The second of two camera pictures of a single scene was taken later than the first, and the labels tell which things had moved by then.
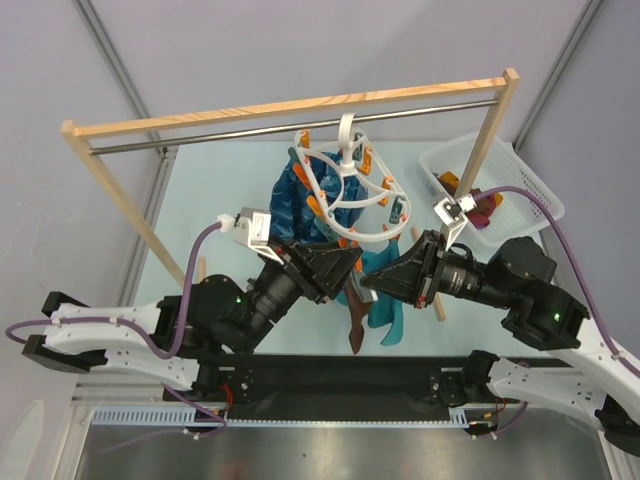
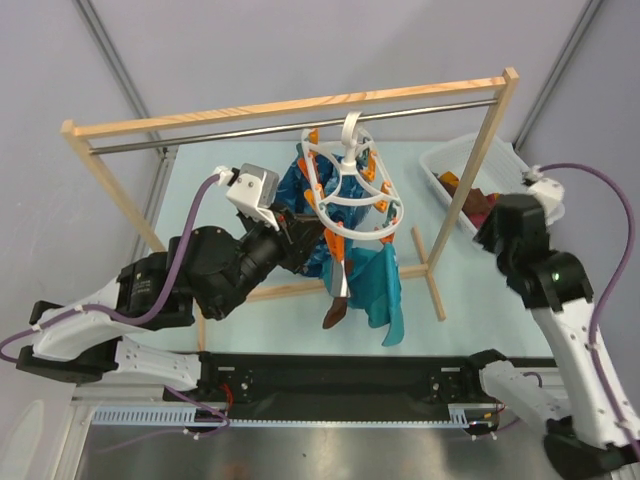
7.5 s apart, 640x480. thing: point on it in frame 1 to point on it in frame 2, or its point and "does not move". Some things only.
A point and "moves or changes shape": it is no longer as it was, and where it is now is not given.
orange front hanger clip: (345, 243) moves or changes shape
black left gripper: (322, 268) to (299, 234)
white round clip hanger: (357, 195) does not move
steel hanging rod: (287, 128) does not move
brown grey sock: (357, 312) to (340, 291)
